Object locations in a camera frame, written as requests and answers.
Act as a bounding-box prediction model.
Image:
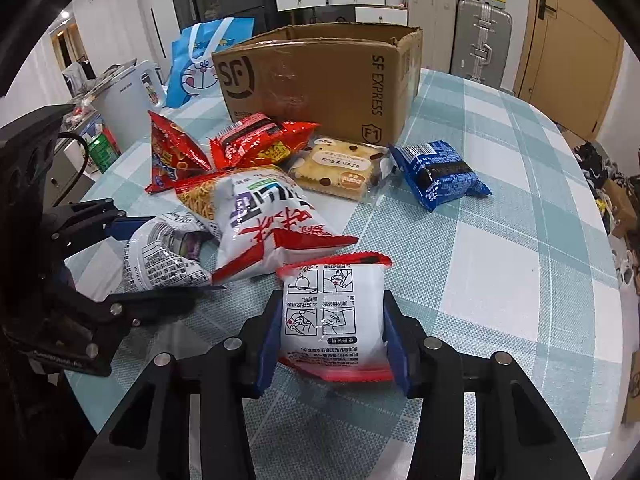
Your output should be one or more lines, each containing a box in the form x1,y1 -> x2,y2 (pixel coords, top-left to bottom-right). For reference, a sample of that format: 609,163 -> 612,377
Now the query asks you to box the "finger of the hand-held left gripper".
47,199 -> 157,253
55,280 -> 202,332

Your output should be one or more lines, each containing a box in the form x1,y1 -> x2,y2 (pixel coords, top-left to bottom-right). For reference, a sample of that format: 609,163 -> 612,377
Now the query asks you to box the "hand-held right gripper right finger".
381,289 -> 592,480

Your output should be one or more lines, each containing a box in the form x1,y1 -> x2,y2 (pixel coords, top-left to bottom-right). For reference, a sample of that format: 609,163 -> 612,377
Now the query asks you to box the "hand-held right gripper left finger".
75,290 -> 286,480

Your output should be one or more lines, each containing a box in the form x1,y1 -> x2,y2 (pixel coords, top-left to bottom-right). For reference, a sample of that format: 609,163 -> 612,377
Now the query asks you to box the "newspaper print snack packet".
122,212 -> 214,294

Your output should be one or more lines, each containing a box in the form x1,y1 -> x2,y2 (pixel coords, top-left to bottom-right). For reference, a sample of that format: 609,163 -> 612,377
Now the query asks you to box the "white red-edged snack packet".
276,252 -> 394,384

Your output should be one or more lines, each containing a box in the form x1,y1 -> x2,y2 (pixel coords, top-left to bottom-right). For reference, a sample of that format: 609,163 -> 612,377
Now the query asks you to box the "red triangular chip bag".
145,110 -> 214,196

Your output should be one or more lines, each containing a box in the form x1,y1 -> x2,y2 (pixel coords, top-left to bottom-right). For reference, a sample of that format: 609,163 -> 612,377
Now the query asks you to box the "large white red snack bag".
175,164 -> 361,287

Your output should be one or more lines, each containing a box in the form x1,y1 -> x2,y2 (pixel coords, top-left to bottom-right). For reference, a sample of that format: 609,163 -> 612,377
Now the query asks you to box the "red dark-striped snack packet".
209,111 -> 321,172

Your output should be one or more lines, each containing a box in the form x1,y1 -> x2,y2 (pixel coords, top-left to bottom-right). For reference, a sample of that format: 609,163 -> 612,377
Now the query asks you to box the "blue snack packet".
389,141 -> 493,213

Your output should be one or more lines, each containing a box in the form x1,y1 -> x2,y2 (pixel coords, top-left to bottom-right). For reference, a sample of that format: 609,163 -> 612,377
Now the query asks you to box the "clear cracker packet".
287,135 -> 394,204

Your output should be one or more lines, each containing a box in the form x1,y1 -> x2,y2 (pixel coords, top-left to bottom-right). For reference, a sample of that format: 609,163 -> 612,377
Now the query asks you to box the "brown cardboard box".
211,24 -> 424,149

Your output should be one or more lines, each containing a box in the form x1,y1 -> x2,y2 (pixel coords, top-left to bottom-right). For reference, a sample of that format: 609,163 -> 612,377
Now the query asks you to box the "green box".
87,132 -> 121,174

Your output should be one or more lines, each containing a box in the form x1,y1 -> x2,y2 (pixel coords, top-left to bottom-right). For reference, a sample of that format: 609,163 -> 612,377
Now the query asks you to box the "white appliance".
90,59 -> 166,154

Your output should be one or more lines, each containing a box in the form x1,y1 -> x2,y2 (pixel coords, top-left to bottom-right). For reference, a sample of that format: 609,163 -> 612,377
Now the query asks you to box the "green checked tablecloth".
65,67 -> 624,480

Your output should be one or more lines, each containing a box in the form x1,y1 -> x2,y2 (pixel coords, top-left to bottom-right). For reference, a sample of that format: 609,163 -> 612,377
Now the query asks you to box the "blue cartoon tote bag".
165,17 -> 256,109

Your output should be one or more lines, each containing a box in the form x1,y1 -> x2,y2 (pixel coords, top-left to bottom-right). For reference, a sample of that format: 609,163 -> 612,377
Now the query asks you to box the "small brown floor box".
602,177 -> 639,239

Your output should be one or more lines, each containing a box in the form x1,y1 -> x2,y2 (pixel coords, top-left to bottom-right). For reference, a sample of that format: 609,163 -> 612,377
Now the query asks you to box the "pile of shoes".
572,142 -> 640,288

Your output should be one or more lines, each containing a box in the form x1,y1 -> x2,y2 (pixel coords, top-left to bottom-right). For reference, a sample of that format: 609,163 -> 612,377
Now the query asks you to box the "silver suitcase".
450,0 -> 514,92

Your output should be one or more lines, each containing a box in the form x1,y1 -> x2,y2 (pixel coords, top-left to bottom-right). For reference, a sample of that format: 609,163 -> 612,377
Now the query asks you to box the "beige suitcase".
407,0 -> 459,71

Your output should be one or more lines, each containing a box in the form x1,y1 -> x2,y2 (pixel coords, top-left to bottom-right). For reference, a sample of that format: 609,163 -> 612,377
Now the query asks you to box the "wooden door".
515,0 -> 625,142

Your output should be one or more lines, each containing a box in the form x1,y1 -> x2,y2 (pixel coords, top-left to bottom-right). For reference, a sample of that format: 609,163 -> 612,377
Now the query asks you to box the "black cable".
56,132 -> 92,207

